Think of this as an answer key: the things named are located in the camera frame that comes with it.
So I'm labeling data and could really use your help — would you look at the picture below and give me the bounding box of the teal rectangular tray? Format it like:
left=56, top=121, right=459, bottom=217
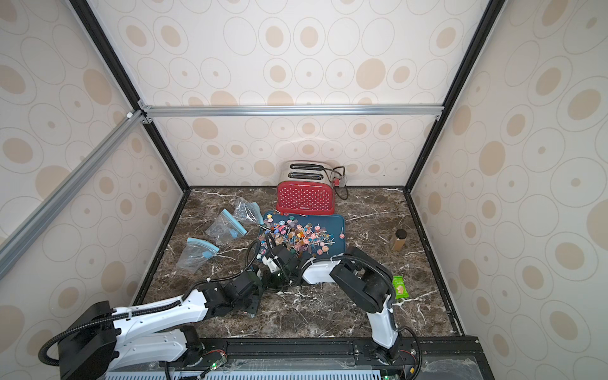
left=256, top=211, right=347, bottom=260

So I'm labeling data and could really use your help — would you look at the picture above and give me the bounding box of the left slanted aluminium frame bar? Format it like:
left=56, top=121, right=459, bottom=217
left=1, top=110, right=144, bottom=277

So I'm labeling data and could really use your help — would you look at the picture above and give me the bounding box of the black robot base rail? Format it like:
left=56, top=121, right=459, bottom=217
left=85, top=336, right=495, bottom=380

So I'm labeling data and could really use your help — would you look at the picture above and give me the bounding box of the pile of loose candies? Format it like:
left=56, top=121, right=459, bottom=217
left=258, top=213, right=346, bottom=260

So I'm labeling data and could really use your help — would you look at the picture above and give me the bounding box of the horizontal aluminium frame bar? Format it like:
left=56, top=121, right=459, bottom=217
left=143, top=104, right=443, bottom=117

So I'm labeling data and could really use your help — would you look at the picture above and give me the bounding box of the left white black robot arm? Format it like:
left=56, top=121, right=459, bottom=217
left=38, top=270, right=265, bottom=379

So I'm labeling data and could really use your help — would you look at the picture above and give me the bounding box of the candy ziploc bag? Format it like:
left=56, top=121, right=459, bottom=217
left=232, top=197, right=264, bottom=225
left=176, top=237, right=219, bottom=273
left=205, top=209, right=247, bottom=245

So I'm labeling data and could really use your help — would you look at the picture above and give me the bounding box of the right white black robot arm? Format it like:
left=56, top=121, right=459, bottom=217
left=261, top=245, right=402, bottom=364

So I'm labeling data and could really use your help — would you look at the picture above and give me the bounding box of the brown bottle black cap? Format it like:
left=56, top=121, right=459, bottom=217
left=389, top=229, right=408, bottom=252

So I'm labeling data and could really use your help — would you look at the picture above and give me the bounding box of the red polka dot toaster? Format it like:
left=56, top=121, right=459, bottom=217
left=276, top=161, right=336, bottom=216

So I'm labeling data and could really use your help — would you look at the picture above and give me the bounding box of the green candy packet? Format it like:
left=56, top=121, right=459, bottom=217
left=393, top=275, right=409, bottom=299

